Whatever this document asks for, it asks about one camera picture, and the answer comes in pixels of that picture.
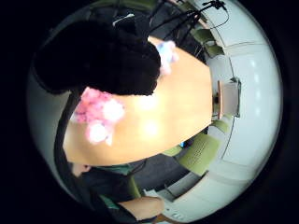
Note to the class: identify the the person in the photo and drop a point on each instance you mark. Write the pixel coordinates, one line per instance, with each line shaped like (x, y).
(99, 186)

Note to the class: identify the black tripod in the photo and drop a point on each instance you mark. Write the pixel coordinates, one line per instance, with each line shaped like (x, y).
(187, 17)

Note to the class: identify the green perforated chair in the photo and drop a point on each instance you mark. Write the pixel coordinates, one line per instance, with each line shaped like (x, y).
(221, 125)
(203, 35)
(199, 154)
(172, 151)
(215, 50)

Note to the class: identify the pink fluffy soft toy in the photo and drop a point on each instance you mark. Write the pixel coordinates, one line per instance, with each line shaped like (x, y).
(96, 109)

